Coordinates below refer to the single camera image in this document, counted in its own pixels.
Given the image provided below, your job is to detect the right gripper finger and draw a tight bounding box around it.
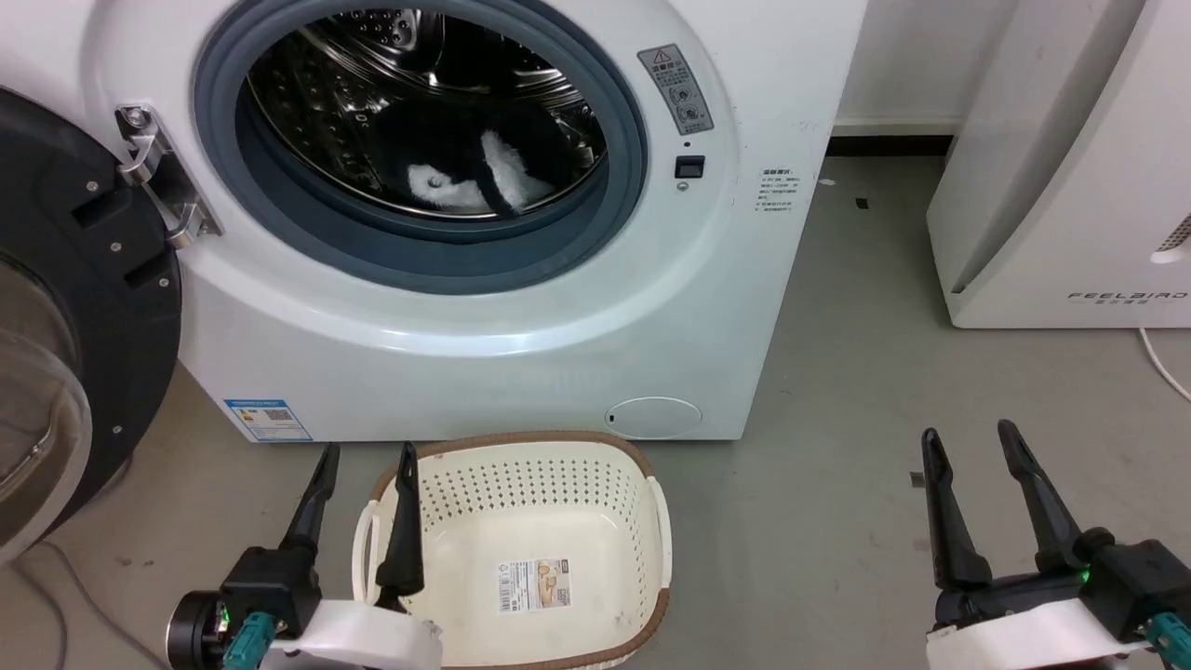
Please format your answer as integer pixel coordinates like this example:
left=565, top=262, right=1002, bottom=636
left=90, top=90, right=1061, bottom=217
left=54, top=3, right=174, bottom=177
left=921, top=427, right=994, bottom=592
left=997, top=420, right=1114, bottom=573

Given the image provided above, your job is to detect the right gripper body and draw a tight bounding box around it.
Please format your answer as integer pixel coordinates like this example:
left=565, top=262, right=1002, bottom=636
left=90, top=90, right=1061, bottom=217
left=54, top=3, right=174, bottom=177
left=926, top=530, right=1191, bottom=670

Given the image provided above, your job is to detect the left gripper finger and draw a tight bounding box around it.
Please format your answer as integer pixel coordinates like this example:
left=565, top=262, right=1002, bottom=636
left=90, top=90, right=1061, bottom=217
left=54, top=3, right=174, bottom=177
left=279, top=444, right=341, bottom=552
left=375, top=442, right=426, bottom=611

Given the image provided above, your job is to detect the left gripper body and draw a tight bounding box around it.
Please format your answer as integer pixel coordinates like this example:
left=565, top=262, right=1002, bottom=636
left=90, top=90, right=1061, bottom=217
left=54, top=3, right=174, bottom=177
left=167, top=547, right=444, bottom=670

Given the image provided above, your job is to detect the cream perforated laundry basket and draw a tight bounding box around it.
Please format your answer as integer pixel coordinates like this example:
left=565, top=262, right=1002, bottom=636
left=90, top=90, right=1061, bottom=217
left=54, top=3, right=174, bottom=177
left=352, top=431, right=673, bottom=670

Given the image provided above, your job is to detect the white front-load washing machine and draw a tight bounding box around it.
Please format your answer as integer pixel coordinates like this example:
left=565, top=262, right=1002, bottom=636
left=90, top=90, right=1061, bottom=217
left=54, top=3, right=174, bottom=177
left=0, top=0, right=871, bottom=445

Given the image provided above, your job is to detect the black and white plush toy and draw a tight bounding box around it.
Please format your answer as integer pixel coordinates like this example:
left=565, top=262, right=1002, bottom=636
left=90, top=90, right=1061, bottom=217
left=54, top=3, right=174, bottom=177
left=370, top=96, right=585, bottom=221

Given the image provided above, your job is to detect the blue energy label sticker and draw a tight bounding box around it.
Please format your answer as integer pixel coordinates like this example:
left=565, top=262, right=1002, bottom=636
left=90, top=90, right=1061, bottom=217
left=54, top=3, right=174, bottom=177
left=223, top=399, right=313, bottom=444

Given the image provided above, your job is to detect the paper product label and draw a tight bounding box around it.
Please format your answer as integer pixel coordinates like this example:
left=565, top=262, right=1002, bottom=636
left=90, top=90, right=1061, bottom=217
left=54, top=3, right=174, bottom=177
left=496, top=558, right=571, bottom=613

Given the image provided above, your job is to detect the round white filter cover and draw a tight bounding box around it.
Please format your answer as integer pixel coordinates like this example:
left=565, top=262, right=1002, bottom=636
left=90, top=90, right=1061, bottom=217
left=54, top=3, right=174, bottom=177
left=605, top=397, right=703, bottom=440

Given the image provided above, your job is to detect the grey rubber door gasket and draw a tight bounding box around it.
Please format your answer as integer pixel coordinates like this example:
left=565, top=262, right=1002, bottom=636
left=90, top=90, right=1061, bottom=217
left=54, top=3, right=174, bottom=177
left=193, top=0, right=649, bottom=296

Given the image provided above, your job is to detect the dark round washer door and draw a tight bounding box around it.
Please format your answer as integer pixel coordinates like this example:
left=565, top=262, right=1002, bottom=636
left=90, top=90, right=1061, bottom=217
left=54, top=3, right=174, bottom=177
left=0, top=88, right=184, bottom=570

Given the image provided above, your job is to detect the white air purifier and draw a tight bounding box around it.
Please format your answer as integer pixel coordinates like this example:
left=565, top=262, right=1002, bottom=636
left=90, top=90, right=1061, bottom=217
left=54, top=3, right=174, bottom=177
left=926, top=0, right=1191, bottom=329

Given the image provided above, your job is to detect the chrome door hinge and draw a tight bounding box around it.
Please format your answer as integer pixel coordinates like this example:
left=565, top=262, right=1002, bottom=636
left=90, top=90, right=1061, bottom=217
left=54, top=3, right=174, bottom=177
left=115, top=104, right=224, bottom=250

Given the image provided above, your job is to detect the small printed text sticker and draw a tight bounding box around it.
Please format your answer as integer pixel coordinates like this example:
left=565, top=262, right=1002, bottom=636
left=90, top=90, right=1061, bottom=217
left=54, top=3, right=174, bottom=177
left=756, top=167, right=799, bottom=215

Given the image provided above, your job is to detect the grey warning sticker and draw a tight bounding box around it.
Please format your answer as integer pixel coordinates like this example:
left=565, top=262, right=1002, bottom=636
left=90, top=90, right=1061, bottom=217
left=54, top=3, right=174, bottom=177
left=637, top=44, right=716, bottom=137

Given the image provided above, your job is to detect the teal cable plug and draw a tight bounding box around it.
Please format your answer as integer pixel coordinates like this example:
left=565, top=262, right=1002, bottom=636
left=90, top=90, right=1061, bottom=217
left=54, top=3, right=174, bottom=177
left=223, top=612, right=277, bottom=670
left=1146, top=612, right=1191, bottom=663

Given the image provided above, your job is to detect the white power cable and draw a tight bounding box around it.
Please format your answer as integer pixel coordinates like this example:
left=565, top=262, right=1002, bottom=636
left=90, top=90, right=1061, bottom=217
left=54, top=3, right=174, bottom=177
left=1140, top=328, right=1191, bottom=403

